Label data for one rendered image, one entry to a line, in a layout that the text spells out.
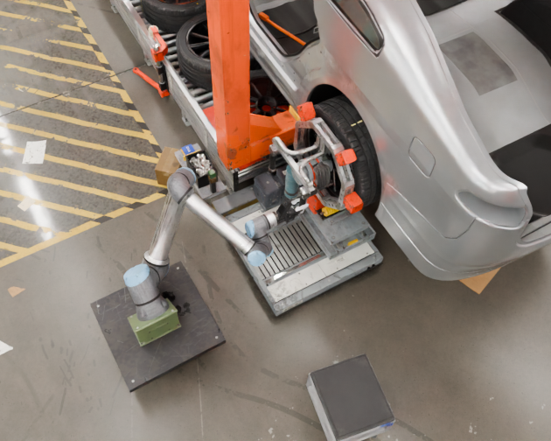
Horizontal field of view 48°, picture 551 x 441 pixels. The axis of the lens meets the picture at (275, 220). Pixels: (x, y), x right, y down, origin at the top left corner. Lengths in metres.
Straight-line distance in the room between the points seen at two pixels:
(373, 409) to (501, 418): 0.89
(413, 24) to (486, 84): 1.14
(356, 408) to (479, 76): 2.09
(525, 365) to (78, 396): 2.74
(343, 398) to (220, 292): 1.12
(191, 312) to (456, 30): 2.46
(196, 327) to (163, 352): 0.23
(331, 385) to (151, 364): 1.02
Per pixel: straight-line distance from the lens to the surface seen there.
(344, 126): 3.35
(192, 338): 3.65
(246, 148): 3.83
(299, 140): 3.72
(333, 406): 3.49
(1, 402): 4.10
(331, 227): 4.09
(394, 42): 2.95
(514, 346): 4.27
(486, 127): 3.88
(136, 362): 3.64
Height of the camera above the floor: 3.67
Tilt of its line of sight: 57 degrees down
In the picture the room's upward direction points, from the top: 3 degrees clockwise
